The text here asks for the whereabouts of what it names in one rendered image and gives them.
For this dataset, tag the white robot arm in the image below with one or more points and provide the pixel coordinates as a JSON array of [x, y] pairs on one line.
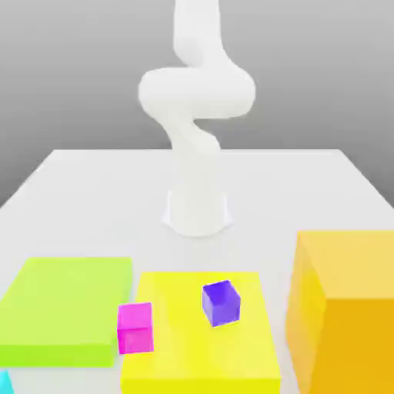
[[197, 92]]

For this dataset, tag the small purple cube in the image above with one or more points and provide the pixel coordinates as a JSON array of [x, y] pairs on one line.
[[221, 304]]

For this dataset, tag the small magenta cube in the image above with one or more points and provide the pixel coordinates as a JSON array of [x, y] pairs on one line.
[[134, 329]]

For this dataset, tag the small cyan cube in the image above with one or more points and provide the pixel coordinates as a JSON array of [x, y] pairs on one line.
[[4, 383]]

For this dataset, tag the large yellow box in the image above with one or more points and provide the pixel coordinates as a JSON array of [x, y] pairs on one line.
[[190, 347]]

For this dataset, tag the large lime green box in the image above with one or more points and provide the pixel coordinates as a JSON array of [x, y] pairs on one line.
[[61, 304]]

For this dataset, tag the large orange box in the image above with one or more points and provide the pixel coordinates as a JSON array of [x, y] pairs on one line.
[[347, 332]]

